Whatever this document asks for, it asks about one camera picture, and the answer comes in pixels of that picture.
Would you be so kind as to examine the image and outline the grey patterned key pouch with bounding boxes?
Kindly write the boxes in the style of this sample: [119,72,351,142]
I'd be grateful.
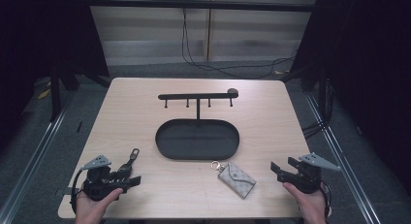
[210,160,257,200]

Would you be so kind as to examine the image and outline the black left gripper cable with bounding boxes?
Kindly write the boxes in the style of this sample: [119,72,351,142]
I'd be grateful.
[70,168,85,216]

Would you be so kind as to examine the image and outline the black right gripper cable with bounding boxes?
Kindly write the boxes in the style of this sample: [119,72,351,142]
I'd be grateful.
[319,180,333,220]

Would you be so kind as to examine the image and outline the black wall cable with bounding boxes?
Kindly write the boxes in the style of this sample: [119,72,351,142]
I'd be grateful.
[180,7,296,80]

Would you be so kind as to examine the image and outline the black key strap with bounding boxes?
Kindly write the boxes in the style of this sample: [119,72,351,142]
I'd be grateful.
[127,147,141,169]

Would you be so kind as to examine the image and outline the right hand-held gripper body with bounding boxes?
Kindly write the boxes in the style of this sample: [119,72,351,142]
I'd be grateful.
[284,152,341,195]

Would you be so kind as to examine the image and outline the person's right hand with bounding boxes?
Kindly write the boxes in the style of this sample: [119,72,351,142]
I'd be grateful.
[282,181,328,224]

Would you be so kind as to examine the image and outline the black curtain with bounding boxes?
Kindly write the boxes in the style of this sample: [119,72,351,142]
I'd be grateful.
[0,0,111,154]
[290,0,411,196]

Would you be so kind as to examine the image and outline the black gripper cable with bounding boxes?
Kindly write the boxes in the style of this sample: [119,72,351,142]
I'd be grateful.
[70,168,85,216]
[319,180,333,220]

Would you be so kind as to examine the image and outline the yellow tape strip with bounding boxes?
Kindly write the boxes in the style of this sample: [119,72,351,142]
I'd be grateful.
[37,87,52,101]

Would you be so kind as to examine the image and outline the metal floor rail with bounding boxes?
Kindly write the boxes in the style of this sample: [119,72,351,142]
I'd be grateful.
[304,91,382,224]
[0,91,77,224]

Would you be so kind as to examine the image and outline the person's left hand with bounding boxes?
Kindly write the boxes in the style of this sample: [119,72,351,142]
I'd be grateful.
[75,187,124,224]

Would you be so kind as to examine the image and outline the black oval tray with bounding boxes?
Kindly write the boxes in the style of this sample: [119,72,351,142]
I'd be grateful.
[154,87,240,162]

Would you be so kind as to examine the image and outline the black metal stand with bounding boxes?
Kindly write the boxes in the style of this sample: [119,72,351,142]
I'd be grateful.
[280,63,328,112]
[48,63,63,123]

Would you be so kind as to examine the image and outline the black floor cables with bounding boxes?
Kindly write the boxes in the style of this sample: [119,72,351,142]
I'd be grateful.
[301,80,335,141]

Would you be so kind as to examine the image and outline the black horizontal frame bar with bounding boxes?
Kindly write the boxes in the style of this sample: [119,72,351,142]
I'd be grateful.
[86,0,320,14]

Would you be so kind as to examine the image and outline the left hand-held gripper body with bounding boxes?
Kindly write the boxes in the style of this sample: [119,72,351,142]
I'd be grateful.
[79,154,121,202]

